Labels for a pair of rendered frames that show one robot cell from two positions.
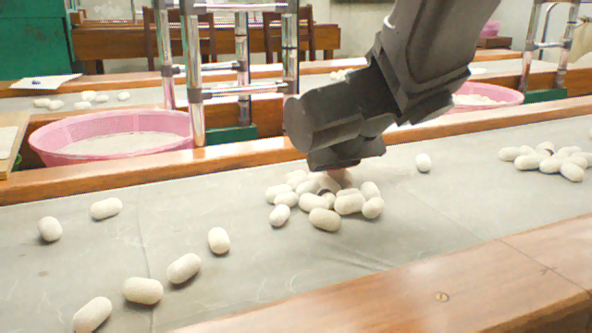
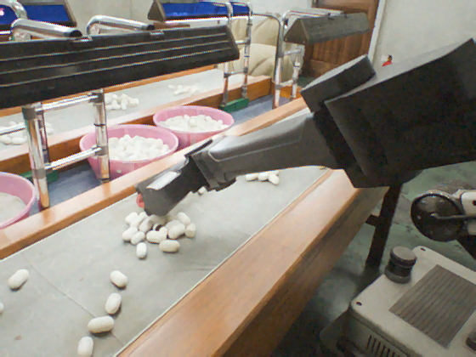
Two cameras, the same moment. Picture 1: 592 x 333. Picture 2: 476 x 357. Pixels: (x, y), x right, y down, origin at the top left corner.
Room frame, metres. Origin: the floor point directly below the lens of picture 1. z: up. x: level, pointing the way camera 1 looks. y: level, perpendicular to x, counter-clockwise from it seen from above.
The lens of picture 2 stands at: (-0.12, 0.20, 1.21)
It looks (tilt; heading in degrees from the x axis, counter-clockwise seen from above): 26 degrees down; 326
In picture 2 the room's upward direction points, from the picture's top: 5 degrees clockwise
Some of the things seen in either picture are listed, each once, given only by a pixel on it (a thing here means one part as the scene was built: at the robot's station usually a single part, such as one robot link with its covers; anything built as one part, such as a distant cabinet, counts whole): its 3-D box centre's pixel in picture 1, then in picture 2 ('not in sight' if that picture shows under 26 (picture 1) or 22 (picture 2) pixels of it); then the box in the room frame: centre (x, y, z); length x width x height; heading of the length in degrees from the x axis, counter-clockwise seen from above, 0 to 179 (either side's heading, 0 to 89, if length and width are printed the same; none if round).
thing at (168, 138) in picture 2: not in sight; (131, 155); (0.90, -0.11, 0.72); 0.27 x 0.27 x 0.10
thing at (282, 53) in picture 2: not in sight; (307, 72); (1.01, -0.84, 0.90); 0.20 x 0.19 x 0.45; 114
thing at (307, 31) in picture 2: not in sight; (335, 25); (0.94, -0.87, 1.08); 0.62 x 0.08 x 0.07; 114
